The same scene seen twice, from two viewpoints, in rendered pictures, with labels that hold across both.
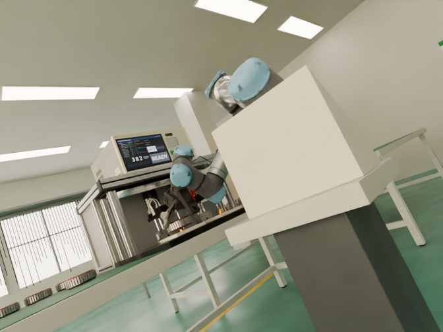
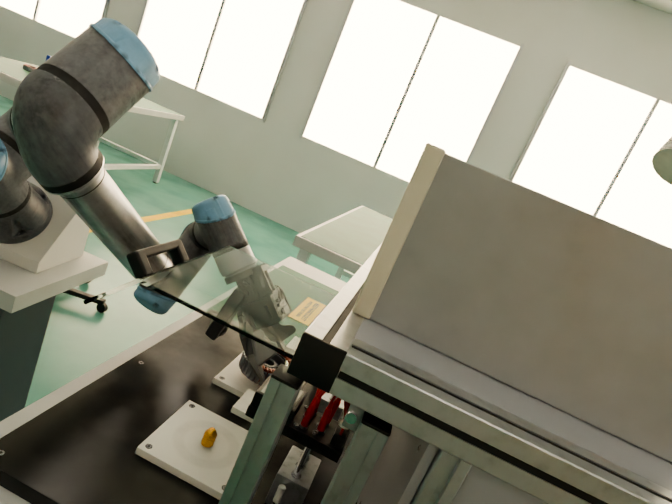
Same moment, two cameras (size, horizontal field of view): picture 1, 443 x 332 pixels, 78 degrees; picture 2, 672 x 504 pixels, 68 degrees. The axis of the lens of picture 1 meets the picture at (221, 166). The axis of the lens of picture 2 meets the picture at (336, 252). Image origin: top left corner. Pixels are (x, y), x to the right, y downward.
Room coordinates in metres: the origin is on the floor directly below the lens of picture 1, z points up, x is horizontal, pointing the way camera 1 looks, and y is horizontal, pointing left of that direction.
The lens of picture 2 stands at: (1.93, -0.26, 1.31)
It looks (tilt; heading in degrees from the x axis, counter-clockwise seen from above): 14 degrees down; 142
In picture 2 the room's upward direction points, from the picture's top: 23 degrees clockwise
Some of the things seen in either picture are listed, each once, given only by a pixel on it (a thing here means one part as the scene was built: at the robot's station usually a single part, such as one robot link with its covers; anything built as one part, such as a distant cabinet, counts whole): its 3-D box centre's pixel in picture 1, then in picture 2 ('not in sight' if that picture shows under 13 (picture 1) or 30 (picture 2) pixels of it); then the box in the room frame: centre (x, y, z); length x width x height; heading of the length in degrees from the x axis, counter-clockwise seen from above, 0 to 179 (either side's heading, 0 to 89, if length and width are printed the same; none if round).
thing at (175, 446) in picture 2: (221, 215); (205, 446); (1.36, 0.09, 0.78); 0.15 x 0.15 x 0.01; 45
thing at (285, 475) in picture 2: (204, 217); (293, 479); (1.47, 0.19, 0.80); 0.07 x 0.05 x 0.06; 135
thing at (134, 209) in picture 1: (166, 209); (401, 408); (1.46, 0.36, 0.92); 0.66 x 0.01 x 0.30; 135
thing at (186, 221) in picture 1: (179, 224); (267, 365); (1.19, 0.27, 0.81); 0.11 x 0.11 x 0.04
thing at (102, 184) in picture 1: (149, 183); (486, 336); (1.51, 0.40, 1.09); 0.68 x 0.44 x 0.05; 135
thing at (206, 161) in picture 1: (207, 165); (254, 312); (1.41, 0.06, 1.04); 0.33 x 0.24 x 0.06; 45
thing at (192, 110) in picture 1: (217, 167); not in sight; (5.58, 0.09, 1.65); 0.50 x 0.45 x 3.30; 45
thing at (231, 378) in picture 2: (182, 232); (261, 381); (1.20, 0.27, 0.78); 0.15 x 0.15 x 0.01; 45
